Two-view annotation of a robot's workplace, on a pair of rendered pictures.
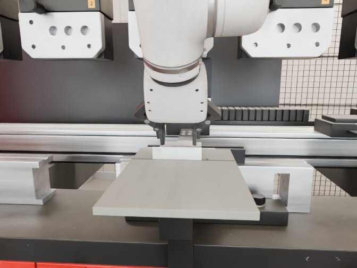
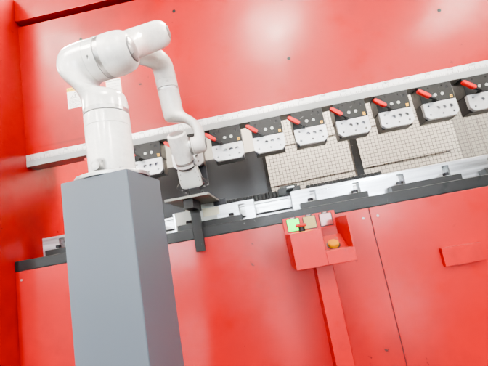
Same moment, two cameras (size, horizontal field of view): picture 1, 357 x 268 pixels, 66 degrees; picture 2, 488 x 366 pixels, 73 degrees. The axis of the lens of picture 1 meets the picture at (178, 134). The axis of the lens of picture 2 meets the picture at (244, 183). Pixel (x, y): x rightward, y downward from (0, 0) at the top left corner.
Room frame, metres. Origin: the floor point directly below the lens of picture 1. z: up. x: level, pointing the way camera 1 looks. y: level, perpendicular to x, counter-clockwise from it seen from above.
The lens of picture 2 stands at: (-1.02, -0.23, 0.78)
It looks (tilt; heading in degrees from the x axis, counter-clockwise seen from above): 10 degrees up; 0
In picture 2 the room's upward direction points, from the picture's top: 10 degrees counter-clockwise
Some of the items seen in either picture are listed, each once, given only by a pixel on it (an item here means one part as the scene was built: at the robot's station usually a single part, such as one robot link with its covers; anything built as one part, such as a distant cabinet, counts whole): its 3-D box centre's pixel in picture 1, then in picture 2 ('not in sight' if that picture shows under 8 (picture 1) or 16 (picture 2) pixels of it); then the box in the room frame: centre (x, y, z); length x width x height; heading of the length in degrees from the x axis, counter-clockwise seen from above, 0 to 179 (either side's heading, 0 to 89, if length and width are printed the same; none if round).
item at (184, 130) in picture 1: (187, 127); not in sight; (0.72, -0.02, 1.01); 0.26 x 0.12 x 0.05; 176
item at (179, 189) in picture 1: (181, 173); (194, 200); (0.40, 0.00, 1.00); 0.26 x 0.18 x 0.01; 176
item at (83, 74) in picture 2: not in sight; (92, 80); (-0.16, 0.14, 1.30); 0.19 x 0.12 x 0.24; 79
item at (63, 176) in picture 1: (66, 169); not in sight; (0.96, 0.41, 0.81); 0.64 x 0.08 x 0.14; 176
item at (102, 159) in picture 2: not in sight; (110, 148); (-0.16, 0.11, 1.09); 0.19 x 0.19 x 0.18
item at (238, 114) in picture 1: (250, 114); (249, 200); (0.94, -0.25, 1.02); 0.37 x 0.06 x 0.04; 86
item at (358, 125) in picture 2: not in sight; (349, 120); (0.50, -0.79, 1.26); 0.15 x 0.09 x 0.17; 86
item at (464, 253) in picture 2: not in sight; (462, 253); (0.32, -1.03, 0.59); 0.15 x 0.02 x 0.07; 86
